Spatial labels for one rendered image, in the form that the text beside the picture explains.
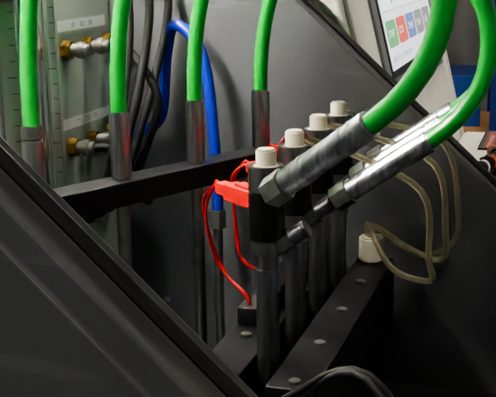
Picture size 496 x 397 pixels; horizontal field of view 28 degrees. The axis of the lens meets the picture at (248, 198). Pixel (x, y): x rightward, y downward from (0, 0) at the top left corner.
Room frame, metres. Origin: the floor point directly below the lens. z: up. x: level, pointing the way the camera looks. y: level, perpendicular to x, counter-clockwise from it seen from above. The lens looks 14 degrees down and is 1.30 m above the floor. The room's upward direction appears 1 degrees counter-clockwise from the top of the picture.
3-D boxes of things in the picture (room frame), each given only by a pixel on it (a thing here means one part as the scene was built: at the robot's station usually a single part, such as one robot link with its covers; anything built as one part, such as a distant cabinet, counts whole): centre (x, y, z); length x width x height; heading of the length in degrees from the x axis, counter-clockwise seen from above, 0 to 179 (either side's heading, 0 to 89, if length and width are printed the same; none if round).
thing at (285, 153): (0.80, -0.05, 1.03); 0.05 x 0.03 x 0.21; 72
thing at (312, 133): (0.88, -0.08, 1.03); 0.05 x 0.03 x 0.21; 72
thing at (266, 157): (0.73, -0.01, 1.14); 0.02 x 0.02 x 0.03
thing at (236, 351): (0.85, -0.05, 0.91); 0.34 x 0.10 x 0.15; 162
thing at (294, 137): (0.81, -0.04, 1.14); 0.02 x 0.02 x 0.03
